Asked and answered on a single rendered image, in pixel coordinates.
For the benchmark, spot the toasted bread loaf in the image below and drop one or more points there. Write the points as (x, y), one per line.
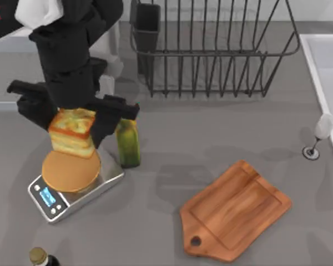
(72, 133)

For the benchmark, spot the green bottle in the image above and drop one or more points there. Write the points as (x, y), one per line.
(128, 147)

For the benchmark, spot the pale grey rounded box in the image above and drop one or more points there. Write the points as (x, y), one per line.
(106, 86)

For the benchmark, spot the round orange plate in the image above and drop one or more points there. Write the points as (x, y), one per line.
(69, 173)

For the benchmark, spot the silver kitchen scale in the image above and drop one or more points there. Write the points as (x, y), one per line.
(58, 205)

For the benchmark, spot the dark grey cutlery holder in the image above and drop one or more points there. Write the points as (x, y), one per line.
(145, 25)

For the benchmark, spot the dark bottle with gold cap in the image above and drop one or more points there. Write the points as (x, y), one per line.
(43, 257)

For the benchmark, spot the wooden cutting board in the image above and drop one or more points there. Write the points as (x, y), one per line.
(236, 210)

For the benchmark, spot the clear wine glass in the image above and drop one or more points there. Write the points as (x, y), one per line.
(324, 127)

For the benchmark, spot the white sink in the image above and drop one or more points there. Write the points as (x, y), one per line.
(330, 83)

